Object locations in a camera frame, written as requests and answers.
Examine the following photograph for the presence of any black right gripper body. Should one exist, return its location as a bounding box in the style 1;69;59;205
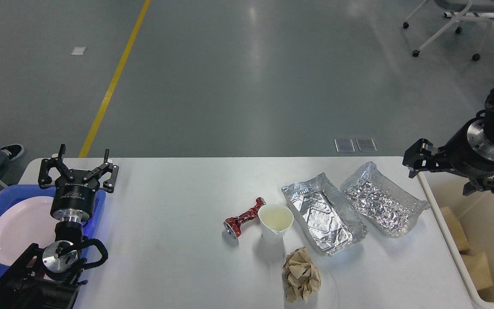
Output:
442;118;494;179

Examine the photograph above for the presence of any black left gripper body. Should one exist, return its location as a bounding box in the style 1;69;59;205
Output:
50;176;100;221

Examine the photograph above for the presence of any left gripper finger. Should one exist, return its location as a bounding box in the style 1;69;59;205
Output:
82;148;119;193
38;143;76;189

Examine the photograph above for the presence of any pink plate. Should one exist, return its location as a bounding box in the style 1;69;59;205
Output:
0;196;58;266

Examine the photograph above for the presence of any large brown paper bag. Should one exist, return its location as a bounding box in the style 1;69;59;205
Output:
440;207;470;252

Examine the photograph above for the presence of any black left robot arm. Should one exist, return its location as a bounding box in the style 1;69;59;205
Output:
0;144;118;309

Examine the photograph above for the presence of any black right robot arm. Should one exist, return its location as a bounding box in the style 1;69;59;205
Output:
402;88;494;196

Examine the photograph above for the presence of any beige plastic bin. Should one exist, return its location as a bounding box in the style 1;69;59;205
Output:
417;172;494;309

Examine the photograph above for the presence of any black sneaker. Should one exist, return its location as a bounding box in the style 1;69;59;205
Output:
0;143;25;162

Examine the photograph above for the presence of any clear floor plate right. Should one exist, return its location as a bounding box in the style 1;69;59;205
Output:
355;138;378;152

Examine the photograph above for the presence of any clear floor plate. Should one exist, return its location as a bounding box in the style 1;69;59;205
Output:
355;138;378;152
334;138;355;153

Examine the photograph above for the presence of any clear floor plate left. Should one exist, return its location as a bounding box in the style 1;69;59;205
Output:
334;138;355;153

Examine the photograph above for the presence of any aluminium foil tray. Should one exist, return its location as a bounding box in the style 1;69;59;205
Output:
281;173;367;256

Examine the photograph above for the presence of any white floor tape patch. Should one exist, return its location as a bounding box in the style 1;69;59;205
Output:
70;46;87;55

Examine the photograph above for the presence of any white office chair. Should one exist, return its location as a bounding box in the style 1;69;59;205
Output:
412;0;494;61

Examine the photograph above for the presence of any crushed red can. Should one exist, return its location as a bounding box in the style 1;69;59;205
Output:
223;197;266;240

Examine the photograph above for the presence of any white paper cup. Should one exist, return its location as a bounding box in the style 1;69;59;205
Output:
258;205;294;244

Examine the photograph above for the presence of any crumpled brown paper ball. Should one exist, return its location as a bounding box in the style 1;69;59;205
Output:
282;248;322;303

